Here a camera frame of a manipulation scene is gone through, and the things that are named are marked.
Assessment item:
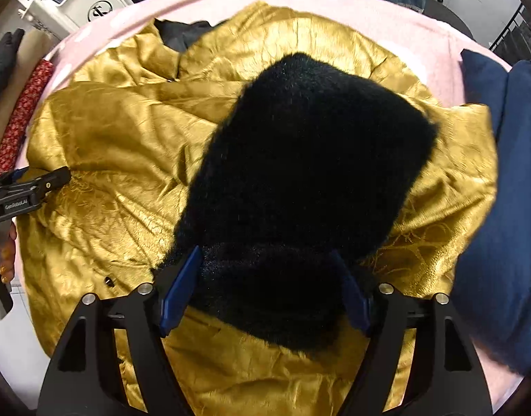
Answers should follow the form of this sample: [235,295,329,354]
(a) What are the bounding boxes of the navy blue garment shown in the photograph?
[449,49,531,373]

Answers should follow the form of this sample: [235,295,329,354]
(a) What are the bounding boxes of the gold satin black fur coat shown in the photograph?
[20,0,497,416]

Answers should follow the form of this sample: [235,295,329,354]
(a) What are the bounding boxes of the black wire rack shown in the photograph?
[488,2,531,68]

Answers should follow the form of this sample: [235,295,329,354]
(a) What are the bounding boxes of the red floral cloth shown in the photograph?
[0,60,55,178]

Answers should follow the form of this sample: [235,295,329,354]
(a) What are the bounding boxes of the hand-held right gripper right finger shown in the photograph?
[330,251,493,416]

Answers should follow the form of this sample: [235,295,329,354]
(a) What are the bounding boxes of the white machine with display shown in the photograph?
[12,0,134,35]

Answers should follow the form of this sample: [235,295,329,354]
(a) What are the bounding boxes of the black folded garment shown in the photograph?
[0,28,26,107]

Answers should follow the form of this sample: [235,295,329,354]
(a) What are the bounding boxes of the beige folded cloth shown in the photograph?
[0,30,50,161]

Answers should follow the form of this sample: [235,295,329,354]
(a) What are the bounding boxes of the person's left hand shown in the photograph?
[0,223,18,287]

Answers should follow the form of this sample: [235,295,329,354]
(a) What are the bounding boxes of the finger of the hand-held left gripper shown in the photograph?
[0,168,32,189]
[1,166,71,202]

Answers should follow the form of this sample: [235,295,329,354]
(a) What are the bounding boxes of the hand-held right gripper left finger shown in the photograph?
[37,245,203,416]

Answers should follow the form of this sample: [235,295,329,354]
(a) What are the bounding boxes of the black round stool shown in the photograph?
[423,0,474,37]

